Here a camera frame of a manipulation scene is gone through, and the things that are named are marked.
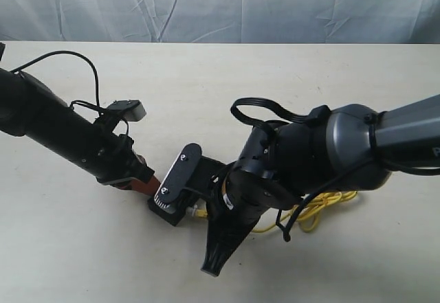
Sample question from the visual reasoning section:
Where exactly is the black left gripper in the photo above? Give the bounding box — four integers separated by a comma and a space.
92, 124, 160, 196

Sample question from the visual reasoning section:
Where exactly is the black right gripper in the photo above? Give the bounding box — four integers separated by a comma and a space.
201, 168, 301, 277

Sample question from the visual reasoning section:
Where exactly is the small black electronic box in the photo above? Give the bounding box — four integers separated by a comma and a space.
147, 155, 228, 227

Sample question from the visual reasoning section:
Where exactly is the yellow ethernet cable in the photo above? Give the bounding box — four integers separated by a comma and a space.
187, 191, 358, 234

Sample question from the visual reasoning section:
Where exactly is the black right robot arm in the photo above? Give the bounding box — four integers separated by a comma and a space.
201, 96, 439, 276

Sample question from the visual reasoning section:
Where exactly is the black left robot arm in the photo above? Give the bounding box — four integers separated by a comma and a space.
1, 70, 160, 196

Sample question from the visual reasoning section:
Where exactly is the white backdrop curtain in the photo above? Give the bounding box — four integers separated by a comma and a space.
1, 0, 439, 43

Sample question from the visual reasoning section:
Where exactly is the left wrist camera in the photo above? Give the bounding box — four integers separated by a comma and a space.
107, 100, 146, 122

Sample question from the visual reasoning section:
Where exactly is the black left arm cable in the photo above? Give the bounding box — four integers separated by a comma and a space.
13, 50, 130, 135

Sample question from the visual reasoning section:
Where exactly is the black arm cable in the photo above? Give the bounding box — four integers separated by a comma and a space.
230, 97, 310, 127
13, 50, 130, 135

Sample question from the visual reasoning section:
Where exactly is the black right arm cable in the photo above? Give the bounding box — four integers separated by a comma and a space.
230, 97, 310, 127

